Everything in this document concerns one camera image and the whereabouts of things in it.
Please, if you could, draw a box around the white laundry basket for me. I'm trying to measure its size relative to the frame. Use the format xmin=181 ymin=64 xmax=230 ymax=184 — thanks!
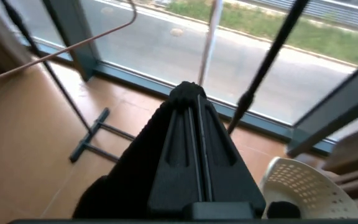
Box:
xmin=258 ymin=156 xmax=358 ymax=220

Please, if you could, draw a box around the pink clothes hanger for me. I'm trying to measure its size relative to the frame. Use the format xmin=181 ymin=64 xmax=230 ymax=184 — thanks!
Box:
xmin=0 ymin=0 xmax=138 ymax=88

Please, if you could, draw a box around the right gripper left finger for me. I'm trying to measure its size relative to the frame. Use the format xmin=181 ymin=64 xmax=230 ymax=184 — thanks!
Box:
xmin=147 ymin=105 xmax=206 ymax=219

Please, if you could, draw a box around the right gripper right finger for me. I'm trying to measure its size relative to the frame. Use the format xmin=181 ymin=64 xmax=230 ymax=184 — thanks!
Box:
xmin=197 ymin=94 xmax=267 ymax=219

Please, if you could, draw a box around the black clothes rack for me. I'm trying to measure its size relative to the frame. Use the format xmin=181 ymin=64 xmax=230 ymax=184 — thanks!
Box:
xmin=0 ymin=0 xmax=311 ymax=164

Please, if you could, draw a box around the heap of clothes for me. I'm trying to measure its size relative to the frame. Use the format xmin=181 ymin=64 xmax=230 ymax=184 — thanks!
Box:
xmin=265 ymin=200 xmax=301 ymax=220

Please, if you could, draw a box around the window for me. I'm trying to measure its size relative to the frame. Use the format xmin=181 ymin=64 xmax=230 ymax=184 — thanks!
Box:
xmin=0 ymin=0 xmax=358 ymax=158

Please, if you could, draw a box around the black garment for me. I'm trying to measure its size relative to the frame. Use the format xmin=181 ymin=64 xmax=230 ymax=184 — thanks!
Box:
xmin=71 ymin=80 xmax=208 ymax=219

